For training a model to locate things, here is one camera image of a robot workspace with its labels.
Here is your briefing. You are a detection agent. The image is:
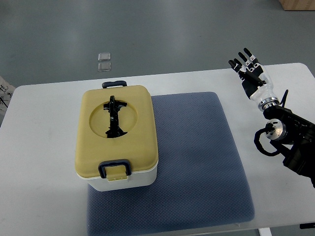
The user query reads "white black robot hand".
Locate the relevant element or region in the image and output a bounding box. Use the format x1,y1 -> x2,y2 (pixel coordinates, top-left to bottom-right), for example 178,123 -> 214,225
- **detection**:
228,48 -> 280,111

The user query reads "yellow storage box lid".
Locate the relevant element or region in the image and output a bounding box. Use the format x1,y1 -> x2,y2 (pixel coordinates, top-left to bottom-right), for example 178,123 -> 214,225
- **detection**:
75,85 -> 158,179

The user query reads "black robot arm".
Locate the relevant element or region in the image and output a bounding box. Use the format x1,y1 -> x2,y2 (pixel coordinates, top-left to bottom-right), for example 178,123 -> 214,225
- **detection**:
254,90 -> 315,184

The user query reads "cardboard box corner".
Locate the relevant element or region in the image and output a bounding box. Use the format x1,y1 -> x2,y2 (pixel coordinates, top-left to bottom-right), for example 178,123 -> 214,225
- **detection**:
279,0 -> 315,11

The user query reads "white storage box body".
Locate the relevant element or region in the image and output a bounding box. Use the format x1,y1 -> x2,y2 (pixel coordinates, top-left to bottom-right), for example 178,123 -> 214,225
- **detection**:
77,164 -> 158,192

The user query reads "blue grey cushion mat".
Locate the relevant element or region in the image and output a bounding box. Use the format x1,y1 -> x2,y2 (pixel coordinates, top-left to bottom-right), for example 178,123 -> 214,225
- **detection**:
87,92 -> 254,236

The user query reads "upper clear floor tile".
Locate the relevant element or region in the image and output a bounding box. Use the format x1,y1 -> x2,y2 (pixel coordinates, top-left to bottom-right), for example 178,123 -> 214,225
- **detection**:
98,52 -> 111,61

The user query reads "clear floor tile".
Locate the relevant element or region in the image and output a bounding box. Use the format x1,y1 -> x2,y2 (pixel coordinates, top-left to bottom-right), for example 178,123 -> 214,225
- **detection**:
98,61 -> 111,72
98,52 -> 111,61

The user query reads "lower clear floor tile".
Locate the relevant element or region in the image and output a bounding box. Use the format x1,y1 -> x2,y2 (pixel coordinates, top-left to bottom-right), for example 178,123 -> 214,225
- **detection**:
98,61 -> 111,72

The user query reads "white table leg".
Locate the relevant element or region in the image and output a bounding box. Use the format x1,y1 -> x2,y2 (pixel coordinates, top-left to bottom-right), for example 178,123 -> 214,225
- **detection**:
258,228 -> 272,236

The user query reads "black object bottom right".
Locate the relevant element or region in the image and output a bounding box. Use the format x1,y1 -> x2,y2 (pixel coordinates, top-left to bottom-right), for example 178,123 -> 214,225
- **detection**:
299,222 -> 315,230

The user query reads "paper with black writing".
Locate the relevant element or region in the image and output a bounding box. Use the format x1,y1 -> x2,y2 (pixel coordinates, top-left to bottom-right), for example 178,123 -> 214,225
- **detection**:
0,77 -> 15,123

